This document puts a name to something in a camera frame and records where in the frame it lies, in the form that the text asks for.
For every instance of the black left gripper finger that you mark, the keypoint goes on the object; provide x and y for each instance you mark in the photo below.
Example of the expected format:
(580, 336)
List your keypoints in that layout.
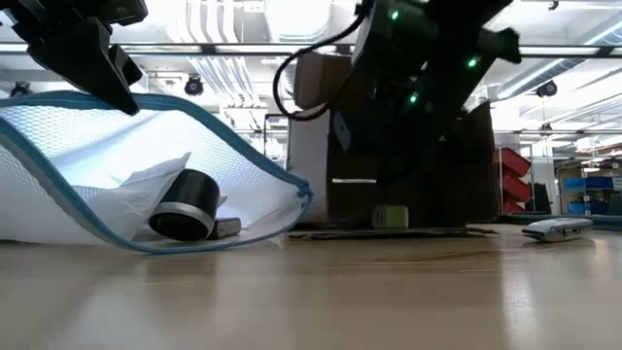
(127, 65)
(87, 63)

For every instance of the white mesh pouch blue trim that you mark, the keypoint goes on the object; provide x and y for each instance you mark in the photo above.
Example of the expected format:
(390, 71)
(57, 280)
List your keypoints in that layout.
(121, 131)

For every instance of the brown cardboard box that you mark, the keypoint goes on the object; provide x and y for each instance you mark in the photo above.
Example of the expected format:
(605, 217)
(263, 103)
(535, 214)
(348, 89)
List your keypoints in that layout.
(318, 78)

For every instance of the black cylinder silver band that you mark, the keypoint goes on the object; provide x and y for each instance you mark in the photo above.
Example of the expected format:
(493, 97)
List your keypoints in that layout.
(187, 204)

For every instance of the silver utility knife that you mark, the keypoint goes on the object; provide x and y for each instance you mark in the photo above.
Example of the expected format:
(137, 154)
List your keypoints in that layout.
(559, 229)

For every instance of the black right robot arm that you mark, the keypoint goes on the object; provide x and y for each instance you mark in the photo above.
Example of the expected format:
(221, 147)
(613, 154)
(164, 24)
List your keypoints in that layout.
(437, 29)

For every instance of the overhead light bar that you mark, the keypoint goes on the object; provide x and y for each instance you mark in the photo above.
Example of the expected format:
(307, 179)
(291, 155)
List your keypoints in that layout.
(218, 49)

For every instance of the small green white box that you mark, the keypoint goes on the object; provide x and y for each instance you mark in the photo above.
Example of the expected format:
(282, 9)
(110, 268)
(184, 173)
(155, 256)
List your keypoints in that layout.
(390, 217)

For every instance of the white crumpled paper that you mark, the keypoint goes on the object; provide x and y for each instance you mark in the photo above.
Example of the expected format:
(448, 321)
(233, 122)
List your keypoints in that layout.
(131, 194)

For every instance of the red storage bin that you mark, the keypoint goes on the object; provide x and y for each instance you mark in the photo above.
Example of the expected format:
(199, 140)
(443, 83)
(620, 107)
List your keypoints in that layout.
(515, 163)
(510, 208)
(515, 187)

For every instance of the small grey device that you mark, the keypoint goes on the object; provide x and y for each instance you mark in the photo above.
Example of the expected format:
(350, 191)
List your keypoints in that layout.
(227, 227)

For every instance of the blue storage bin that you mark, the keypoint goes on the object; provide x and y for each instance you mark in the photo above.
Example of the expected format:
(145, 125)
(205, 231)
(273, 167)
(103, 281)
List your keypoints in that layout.
(588, 183)
(593, 209)

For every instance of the silver ventilation duct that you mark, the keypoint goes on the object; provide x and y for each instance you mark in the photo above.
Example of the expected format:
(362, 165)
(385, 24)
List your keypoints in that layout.
(534, 73)

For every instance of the black aluminium table frame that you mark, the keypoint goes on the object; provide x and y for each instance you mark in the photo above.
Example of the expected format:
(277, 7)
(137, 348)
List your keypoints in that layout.
(607, 222)

